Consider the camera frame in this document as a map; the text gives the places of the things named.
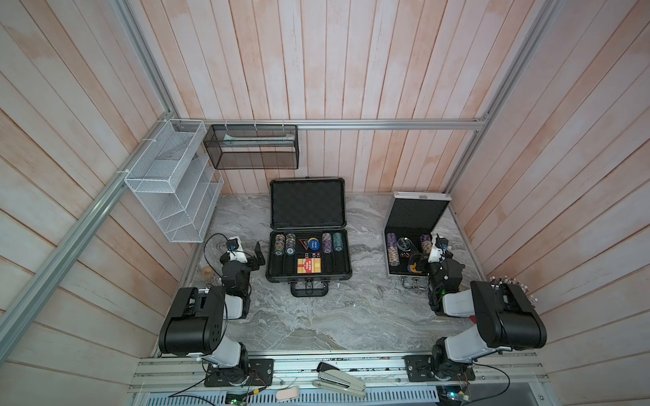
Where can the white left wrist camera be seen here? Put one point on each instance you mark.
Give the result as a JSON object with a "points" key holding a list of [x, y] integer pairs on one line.
{"points": [[235, 252]]}

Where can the multicolour chip stack inner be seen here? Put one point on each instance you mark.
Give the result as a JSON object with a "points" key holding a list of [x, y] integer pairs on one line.
{"points": [[290, 244]]}

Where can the red yellow card deck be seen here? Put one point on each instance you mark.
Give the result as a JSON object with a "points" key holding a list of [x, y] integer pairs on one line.
{"points": [[309, 266]]}

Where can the red pencil cup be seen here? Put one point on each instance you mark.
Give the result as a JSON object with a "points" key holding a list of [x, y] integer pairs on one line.
{"points": [[514, 292]]}

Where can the multicolour chip stack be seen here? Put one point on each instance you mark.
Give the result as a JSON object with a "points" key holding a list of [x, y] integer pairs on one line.
{"points": [[279, 244], [290, 244]]}

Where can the teal chip stack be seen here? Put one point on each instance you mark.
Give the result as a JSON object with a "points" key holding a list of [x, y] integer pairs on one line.
{"points": [[338, 242]]}

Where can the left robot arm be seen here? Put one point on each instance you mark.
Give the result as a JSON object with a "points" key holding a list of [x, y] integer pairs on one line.
{"points": [[196, 323]]}

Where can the pink eraser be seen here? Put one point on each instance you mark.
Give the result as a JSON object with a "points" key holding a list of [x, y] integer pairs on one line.
{"points": [[287, 394]]}

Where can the aluminium frame rail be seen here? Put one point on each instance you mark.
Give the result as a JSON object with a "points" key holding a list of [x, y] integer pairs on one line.
{"points": [[361, 124]]}

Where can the blue yellow dealer buttons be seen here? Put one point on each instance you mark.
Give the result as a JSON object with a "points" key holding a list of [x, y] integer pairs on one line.
{"points": [[313, 244]]}

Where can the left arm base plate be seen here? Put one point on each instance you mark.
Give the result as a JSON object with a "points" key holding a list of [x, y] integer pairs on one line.
{"points": [[253, 372]]}

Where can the black mesh basket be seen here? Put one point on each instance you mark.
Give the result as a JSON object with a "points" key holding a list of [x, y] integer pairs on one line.
{"points": [[243, 147]]}

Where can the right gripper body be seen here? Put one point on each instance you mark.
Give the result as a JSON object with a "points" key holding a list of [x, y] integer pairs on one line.
{"points": [[433, 271]]}

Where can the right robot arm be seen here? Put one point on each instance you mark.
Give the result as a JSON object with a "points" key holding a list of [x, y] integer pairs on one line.
{"points": [[503, 317]]}

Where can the tape roll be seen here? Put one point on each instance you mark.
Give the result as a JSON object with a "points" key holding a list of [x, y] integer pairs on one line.
{"points": [[207, 273]]}

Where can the silver aluminium poker case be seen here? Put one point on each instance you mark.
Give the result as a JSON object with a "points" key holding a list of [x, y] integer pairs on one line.
{"points": [[410, 215]]}

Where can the multicolour chip stack outer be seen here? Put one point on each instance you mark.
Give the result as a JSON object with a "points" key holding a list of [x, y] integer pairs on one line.
{"points": [[279, 244]]}

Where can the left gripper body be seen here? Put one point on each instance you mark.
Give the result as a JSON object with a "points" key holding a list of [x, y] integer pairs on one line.
{"points": [[250, 266]]}

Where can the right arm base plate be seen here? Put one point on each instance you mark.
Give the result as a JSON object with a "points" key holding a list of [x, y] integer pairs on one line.
{"points": [[432, 368]]}

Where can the grey stapler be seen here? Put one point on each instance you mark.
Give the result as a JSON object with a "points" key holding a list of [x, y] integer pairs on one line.
{"points": [[333, 379]]}

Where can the dark grey poker case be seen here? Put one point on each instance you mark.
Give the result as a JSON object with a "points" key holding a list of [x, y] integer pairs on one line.
{"points": [[308, 208]]}

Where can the purple chip stack right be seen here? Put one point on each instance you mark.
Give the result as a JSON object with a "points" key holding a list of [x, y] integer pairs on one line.
{"points": [[426, 243]]}

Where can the white wire mesh shelf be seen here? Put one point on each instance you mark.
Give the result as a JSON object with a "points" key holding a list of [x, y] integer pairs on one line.
{"points": [[174, 180]]}

